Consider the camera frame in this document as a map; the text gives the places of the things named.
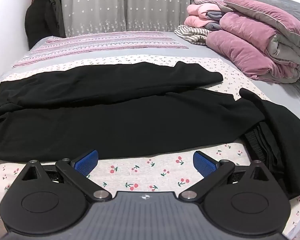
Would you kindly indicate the black pleated garment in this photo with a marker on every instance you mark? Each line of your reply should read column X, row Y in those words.
column 285, row 135

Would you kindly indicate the pink striped cloth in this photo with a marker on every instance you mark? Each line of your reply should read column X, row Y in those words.
column 102, row 43

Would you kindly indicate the black hanging coat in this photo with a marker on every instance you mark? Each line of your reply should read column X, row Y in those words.
column 37, row 22

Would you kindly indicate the cherry print bed sheet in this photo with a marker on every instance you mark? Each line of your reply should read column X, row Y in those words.
column 140, row 170

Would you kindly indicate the pink and grey quilt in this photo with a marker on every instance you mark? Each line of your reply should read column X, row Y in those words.
column 250, row 40

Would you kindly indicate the grey star print curtain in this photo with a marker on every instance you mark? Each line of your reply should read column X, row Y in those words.
column 102, row 5

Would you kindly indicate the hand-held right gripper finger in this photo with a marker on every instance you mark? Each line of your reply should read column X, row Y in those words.
column 205, row 163

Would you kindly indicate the grey striped cloth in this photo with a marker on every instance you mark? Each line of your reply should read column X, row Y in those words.
column 190, row 33

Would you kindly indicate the black pants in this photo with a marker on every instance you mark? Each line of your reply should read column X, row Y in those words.
column 115, row 120

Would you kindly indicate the olive hanging garment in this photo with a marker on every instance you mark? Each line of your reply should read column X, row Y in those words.
column 57, row 12

